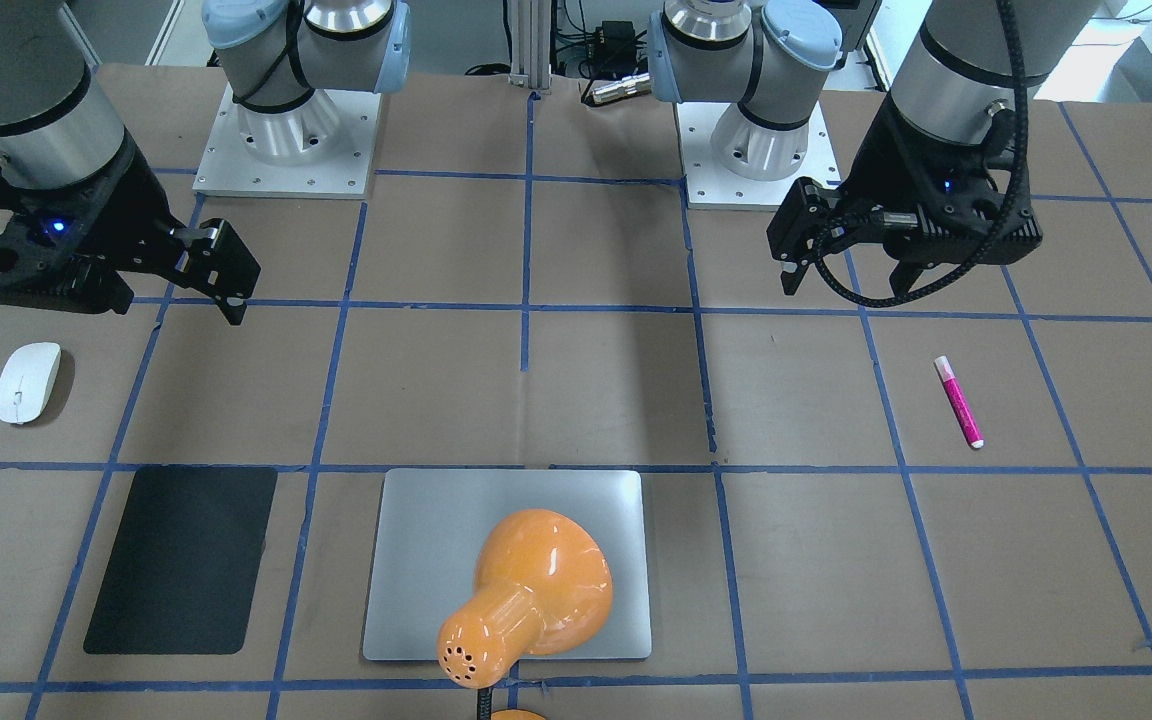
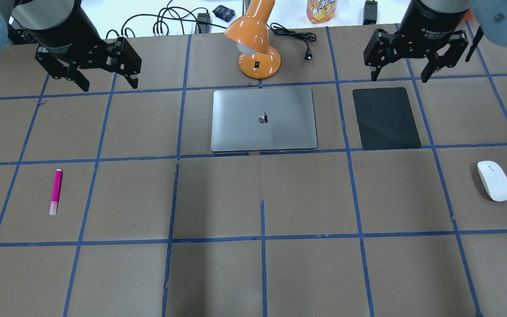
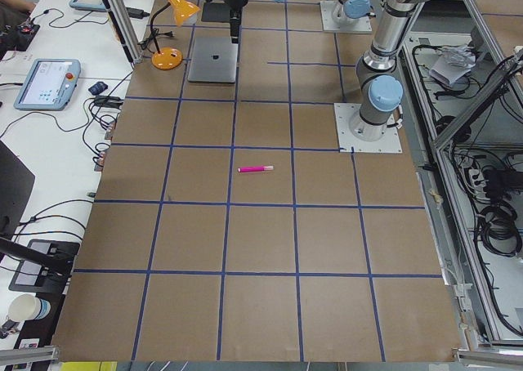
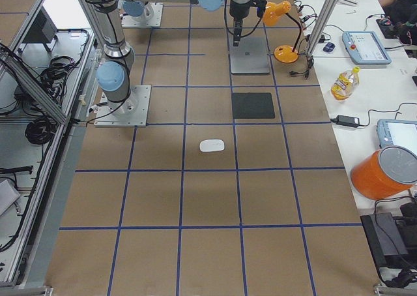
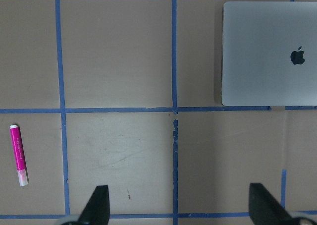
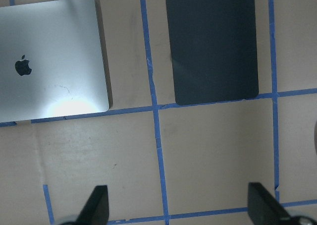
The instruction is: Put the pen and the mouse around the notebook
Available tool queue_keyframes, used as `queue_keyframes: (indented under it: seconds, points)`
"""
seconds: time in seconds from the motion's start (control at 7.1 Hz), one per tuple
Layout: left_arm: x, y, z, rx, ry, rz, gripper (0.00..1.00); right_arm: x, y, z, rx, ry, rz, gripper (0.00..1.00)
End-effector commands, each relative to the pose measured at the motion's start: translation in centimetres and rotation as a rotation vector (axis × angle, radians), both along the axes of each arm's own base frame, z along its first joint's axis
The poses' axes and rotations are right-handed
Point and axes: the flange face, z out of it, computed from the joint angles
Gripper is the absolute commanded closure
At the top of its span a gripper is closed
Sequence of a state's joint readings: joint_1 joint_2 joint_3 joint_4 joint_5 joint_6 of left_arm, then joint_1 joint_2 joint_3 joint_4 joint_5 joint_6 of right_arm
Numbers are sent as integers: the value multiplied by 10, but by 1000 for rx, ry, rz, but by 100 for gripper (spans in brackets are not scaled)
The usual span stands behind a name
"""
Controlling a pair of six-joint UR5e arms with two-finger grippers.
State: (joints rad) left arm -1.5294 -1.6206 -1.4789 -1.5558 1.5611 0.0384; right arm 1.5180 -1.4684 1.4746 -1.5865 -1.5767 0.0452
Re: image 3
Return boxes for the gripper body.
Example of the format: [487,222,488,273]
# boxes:
[224,0,248,38]

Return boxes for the black mousepad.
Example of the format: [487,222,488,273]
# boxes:
[201,2,230,23]

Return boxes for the pink marker pen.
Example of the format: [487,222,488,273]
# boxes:
[237,165,274,173]

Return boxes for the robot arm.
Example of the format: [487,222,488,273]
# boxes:
[274,0,429,141]
[332,0,372,33]

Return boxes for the grey closed laptop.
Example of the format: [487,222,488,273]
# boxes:
[188,37,239,84]

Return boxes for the orange desk lamp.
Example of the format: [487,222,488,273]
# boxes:
[149,0,201,71]

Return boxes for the black power adapter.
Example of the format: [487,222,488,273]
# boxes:
[126,7,150,20]

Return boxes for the small blue device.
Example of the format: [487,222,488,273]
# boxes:
[88,81,108,96]

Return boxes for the left teach pendant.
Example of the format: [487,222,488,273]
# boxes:
[13,59,81,111]

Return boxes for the black flat box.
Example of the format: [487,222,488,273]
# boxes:
[8,239,80,294]

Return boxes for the white paper cup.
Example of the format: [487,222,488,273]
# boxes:
[7,294,51,322]

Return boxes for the aluminium frame post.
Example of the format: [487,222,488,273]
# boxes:
[101,0,143,65]

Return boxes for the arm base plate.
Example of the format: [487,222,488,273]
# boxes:
[320,1,372,34]
[333,103,403,154]

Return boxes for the coiled black cables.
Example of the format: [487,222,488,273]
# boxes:
[476,202,522,257]

